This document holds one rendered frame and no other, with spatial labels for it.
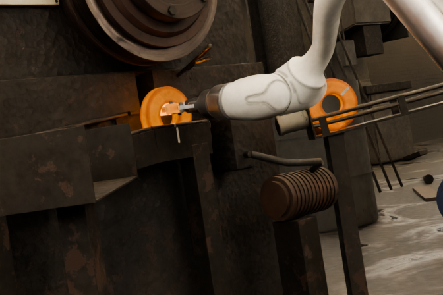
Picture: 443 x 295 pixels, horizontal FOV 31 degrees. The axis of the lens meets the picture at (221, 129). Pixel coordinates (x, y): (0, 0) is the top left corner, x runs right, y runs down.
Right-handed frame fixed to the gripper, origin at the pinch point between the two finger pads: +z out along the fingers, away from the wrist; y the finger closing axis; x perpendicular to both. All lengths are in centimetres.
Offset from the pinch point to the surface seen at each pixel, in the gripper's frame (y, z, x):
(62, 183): -60, -41, -11
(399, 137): 701, 402, -67
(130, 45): -10.7, -2.1, 17.1
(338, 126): 49, -18, -11
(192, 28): 9.5, -3.6, 20.8
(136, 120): -4.9, 6.8, -2.1
